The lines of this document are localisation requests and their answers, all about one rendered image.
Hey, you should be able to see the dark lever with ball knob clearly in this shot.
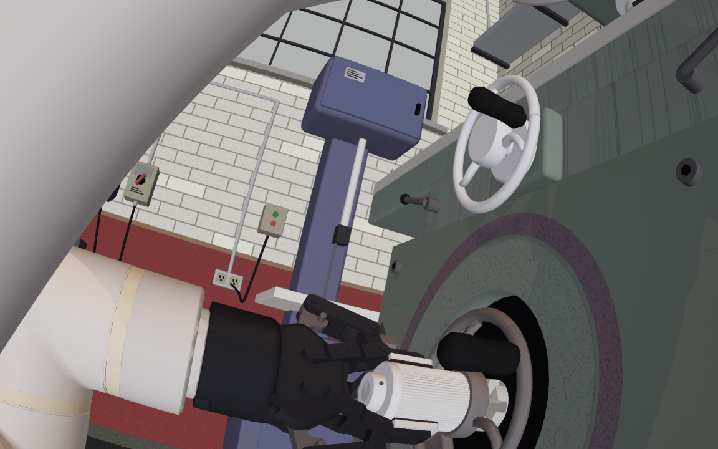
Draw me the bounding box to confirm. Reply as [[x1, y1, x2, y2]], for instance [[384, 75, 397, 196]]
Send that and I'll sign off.
[[675, 2, 718, 95]]

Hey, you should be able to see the beige rotary switch box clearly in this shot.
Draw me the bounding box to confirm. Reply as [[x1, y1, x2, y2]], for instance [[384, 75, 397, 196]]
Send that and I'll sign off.
[[123, 162, 161, 207]]

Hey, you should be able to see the white ribbed crank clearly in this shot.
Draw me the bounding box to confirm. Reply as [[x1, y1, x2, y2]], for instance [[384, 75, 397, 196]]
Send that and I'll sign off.
[[355, 352, 510, 437]]

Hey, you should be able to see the blue pillar drill machine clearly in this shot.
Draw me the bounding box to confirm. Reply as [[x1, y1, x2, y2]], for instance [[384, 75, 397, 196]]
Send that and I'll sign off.
[[222, 56, 429, 449]]

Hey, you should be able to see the white double wall outlet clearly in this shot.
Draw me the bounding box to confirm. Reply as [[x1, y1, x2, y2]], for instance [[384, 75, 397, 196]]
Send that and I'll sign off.
[[212, 269, 245, 291]]

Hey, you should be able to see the beige two button box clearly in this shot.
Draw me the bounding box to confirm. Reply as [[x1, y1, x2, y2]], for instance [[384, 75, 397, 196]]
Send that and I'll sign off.
[[257, 202, 290, 239]]

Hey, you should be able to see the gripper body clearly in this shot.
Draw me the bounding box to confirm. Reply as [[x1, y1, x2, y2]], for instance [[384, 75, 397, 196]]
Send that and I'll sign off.
[[193, 302, 361, 432]]

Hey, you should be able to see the black cable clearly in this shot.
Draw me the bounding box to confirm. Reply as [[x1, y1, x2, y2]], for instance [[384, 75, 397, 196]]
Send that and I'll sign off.
[[118, 205, 138, 263], [232, 236, 270, 305]]

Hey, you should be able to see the black framed grid window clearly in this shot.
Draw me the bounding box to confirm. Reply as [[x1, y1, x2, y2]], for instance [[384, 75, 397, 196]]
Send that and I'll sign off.
[[233, 0, 451, 128]]

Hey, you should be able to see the black socket head bolt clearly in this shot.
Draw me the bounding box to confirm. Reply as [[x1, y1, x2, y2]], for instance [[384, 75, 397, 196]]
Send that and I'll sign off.
[[675, 157, 704, 187]]

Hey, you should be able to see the grey wall conduit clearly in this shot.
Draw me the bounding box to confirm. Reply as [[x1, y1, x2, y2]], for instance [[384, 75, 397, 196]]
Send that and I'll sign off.
[[146, 80, 281, 273]]

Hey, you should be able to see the green mill body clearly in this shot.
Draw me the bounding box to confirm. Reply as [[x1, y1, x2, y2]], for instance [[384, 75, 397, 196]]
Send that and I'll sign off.
[[368, 0, 718, 449]]

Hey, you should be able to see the white handwheel with black grip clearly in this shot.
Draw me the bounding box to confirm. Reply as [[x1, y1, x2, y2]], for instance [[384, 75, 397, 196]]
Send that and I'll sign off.
[[452, 75, 542, 215]]

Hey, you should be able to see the grey handwheel with black grip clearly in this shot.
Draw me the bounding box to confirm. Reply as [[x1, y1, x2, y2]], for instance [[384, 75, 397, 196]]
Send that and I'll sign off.
[[433, 307, 534, 449]]

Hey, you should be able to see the grey dial disc purple rim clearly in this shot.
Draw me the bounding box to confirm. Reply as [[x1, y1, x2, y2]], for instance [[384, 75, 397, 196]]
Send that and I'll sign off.
[[399, 212, 625, 449]]

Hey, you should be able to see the small dark clamp lever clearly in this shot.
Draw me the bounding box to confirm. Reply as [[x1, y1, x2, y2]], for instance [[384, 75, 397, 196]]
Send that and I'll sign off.
[[400, 193, 443, 215]]

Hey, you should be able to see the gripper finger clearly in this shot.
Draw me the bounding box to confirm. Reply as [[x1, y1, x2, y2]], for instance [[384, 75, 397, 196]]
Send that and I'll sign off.
[[272, 398, 436, 449], [297, 294, 426, 374]]

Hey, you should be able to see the dark grey flat plate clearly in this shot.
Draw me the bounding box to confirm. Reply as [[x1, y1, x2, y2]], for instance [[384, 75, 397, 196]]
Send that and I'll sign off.
[[471, 0, 603, 70]]

